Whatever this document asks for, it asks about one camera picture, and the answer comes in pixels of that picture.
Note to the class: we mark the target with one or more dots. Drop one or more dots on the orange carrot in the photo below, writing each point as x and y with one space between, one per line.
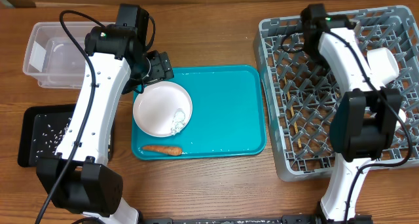
163 149

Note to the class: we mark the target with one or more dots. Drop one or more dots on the grey dishwasher rack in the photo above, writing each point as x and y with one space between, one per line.
315 95

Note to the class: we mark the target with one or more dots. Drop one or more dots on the teal plastic tray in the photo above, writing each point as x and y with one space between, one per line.
227 115

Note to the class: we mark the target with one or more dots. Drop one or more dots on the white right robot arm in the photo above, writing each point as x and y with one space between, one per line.
369 112

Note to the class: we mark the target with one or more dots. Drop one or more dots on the wooden chopstick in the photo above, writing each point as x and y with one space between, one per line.
295 127
288 85

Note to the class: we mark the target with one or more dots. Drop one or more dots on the black mounting rail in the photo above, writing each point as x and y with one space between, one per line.
286 219

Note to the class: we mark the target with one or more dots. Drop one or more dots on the white bowl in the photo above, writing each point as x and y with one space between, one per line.
383 65

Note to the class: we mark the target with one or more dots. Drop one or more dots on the clear plastic bin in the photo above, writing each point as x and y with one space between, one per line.
52 58

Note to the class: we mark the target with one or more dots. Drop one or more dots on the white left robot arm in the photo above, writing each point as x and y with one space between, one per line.
118 59

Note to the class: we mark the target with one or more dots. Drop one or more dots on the white cup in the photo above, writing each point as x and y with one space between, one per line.
403 118

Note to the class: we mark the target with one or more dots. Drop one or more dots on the black waste tray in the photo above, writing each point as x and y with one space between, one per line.
27 155

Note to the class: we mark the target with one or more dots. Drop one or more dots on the white tissue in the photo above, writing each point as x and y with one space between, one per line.
179 122

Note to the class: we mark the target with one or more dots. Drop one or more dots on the food scraps rice and nuts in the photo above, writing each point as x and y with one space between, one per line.
50 132

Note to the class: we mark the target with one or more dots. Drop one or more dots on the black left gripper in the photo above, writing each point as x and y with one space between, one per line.
162 69

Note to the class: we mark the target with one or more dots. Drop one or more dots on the pink round plate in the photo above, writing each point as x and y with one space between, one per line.
154 109

